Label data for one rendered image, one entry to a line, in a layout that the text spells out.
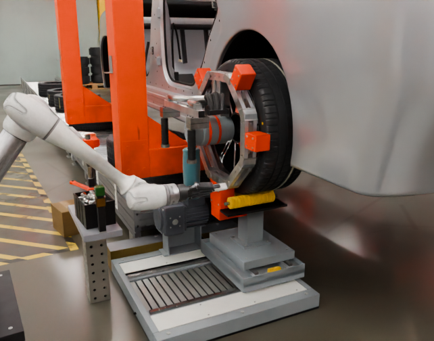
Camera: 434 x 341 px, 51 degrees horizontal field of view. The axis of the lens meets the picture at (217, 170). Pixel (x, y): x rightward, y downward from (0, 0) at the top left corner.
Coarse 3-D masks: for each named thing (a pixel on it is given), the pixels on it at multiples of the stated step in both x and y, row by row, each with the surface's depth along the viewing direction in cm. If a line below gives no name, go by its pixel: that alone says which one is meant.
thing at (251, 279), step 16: (208, 240) 261; (208, 256) 252; (224, 256) 243; (224, 272) 235; (240, 272) 227; (256, 272) 220; (272, 272) 223; (288, 272) 228; (240, 288) 221; (256, 288) 221
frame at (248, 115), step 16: (208, 80) 221; (224, 80) 204; (240, 96) 196; (240, 112) 195; (256, 112) 194; (256, 128) 196; (240, 144) 199; (240, 160) 200; (208, 176) 233; (224, 176) 226; (240, 176) 212
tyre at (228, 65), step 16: (224, 64) 221; (256, 64) 206; (272, 64) 209; (256, 80) 197; (272, 80) 199; (256, 96) 197; (272, 96) 196; (288, 96) 198; (272, 112) 193; (288, 112) 196; (272, 128) 193; (288, 128) 197; (272, 144) 195; (288, 144) 198; (256, 160) 204; (272, 160) 198; (288, 160) 203; (256, 176) 206; (272, 176) 206; (240, 192) 222; (256, 192) 220
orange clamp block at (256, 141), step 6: (252, 132) 194; (258, 132) 194; (246, 138) 193; (252, 138) 188; (258, 138) 187; (264, 138) 188; (246, 144) 194; (252, 144) 189; (258, 144) 188; (264, 144) 189; (252, 150) 190; (258, 150) 189; (264, 150) 190
